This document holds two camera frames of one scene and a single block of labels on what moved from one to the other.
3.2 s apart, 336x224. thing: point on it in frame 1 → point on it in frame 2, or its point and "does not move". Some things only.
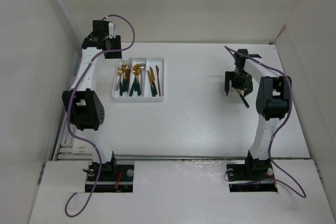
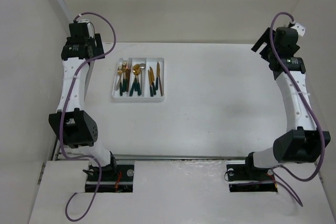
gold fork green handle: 124,68 does not move
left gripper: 115,40 → 94,40
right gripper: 248,86 → 265,38
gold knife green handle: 151,83 does not move
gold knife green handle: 239,91 → 158,74
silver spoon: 142,67 does not move
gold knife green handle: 153,77 does not move
